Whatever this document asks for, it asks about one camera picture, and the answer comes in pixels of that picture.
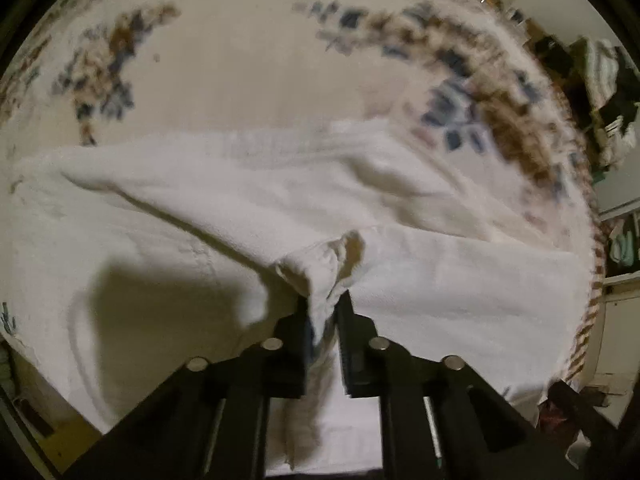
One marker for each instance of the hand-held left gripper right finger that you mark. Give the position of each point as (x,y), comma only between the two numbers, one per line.
(353,360)

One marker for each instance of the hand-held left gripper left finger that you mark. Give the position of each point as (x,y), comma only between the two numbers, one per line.
(293,360)

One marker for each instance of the white towel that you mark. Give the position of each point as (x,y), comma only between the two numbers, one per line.
(450,280)

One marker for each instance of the cluttered shelf unit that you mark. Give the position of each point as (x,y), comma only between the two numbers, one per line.
(617,240)

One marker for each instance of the floral printed bed blanket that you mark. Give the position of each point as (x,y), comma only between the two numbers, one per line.
(250,60)

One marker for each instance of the pile of clothes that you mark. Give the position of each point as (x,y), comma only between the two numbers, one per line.
(600,85)

